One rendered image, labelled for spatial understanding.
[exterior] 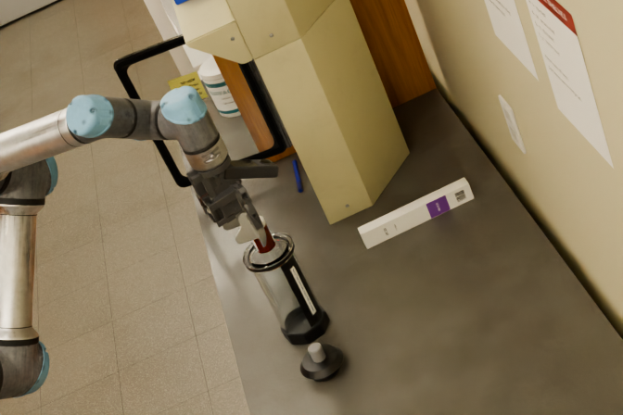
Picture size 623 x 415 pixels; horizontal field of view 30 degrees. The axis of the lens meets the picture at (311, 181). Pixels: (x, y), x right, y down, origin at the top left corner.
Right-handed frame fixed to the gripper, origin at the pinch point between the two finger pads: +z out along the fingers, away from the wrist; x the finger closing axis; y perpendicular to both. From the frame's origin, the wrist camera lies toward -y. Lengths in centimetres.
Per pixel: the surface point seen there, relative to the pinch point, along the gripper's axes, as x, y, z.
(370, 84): -32, -45, 3
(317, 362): 14.9, 4.1, 23.3
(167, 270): -193, 3, 120
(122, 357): -161, 35, 121
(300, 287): 4.1, -1.8, 13.6
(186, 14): -43, -15, -30
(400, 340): 19.4, -12.2, 26.9
